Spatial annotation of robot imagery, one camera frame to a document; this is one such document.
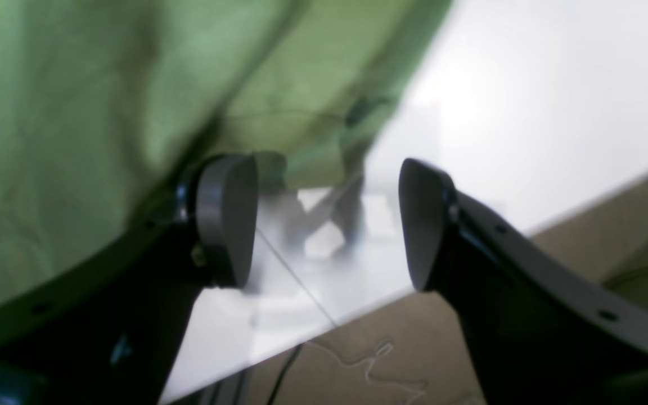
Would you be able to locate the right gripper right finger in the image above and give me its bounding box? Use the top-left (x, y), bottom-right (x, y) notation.
top-left (398, 159), bottom-right (648, 404)

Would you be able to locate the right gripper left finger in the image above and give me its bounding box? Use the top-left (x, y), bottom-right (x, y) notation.
top-left (0, 154), bottom-right (259, 404)

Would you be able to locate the green t-shirt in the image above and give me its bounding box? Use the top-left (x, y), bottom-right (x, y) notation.
top-left (0, 1), bottom-right (451, 304)

